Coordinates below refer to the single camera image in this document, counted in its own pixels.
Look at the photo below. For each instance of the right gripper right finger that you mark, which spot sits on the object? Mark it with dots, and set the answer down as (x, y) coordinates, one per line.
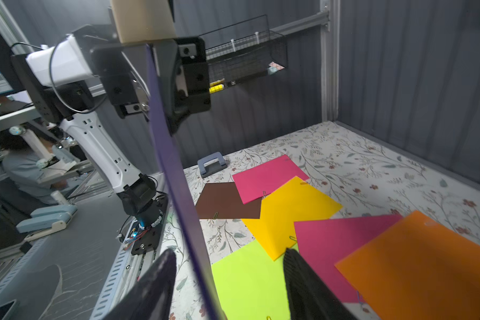
(308, 296)

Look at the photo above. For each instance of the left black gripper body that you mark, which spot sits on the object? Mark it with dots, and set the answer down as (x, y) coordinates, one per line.
(171, 73)

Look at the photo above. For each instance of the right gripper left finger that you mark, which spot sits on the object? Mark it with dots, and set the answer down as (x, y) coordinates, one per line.
(151, 296)

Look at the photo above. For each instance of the purple paper sheet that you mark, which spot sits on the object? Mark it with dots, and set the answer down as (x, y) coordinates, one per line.
(169, 162)

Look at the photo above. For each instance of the lime green paper sheet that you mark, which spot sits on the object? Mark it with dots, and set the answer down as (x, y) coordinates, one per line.
(250, 285)

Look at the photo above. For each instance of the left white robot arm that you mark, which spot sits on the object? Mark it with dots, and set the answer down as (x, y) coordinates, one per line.
(56, 78)

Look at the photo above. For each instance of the magenta paper sheet centre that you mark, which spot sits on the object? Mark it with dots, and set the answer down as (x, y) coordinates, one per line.
(324, 243)

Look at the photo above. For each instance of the magenta paper sheet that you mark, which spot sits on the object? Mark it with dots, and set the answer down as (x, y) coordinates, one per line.
(324, 243)
(264, 179)

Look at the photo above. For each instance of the yellow highlighter markers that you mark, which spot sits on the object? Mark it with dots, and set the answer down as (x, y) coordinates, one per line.
(217, 86)

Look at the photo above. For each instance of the yellow paper sheet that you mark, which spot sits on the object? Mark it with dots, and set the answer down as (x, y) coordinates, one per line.
(294, 201)

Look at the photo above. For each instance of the orange paper sheet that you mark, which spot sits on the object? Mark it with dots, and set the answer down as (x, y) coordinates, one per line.
(417, 269)

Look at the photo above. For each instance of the brown paper sheet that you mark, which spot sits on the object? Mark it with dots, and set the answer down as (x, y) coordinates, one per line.
(223, 201)

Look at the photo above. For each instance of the magenta paper sheet left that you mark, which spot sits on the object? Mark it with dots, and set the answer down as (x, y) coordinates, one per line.
(264, 179)

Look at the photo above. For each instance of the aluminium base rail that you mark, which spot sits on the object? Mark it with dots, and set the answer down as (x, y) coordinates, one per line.
(74, 273)

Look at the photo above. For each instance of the black wire basket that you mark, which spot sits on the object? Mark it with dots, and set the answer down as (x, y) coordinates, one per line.
(244, 51)

